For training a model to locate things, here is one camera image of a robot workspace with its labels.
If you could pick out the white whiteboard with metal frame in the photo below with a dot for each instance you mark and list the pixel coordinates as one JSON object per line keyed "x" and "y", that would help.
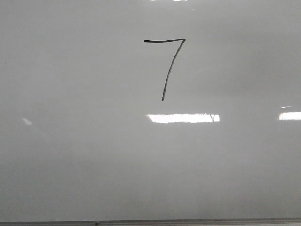
{"x": 149, "y": 109}

